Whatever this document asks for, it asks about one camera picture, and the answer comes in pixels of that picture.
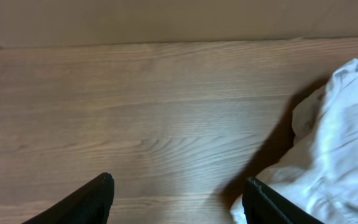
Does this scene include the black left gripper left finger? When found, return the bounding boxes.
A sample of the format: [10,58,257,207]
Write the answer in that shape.
[24,172,114,224]

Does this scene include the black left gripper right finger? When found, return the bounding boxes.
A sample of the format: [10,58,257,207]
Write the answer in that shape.
[242,177,323,224]

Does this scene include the beige khaki shorts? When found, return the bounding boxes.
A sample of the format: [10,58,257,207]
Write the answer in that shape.
[231,59,358,223]

